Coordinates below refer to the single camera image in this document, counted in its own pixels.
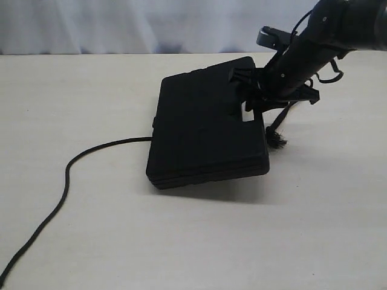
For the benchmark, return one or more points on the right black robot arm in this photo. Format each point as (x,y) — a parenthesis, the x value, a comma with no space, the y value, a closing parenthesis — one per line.
(334,29)

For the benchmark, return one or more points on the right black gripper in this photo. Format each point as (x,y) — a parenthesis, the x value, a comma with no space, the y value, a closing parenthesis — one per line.
(281,81)

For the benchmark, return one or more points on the black plastic tool case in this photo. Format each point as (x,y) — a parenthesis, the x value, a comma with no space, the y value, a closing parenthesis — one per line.
(198,132)

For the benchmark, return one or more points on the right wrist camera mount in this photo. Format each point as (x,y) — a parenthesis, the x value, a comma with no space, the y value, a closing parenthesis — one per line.
(273,38)

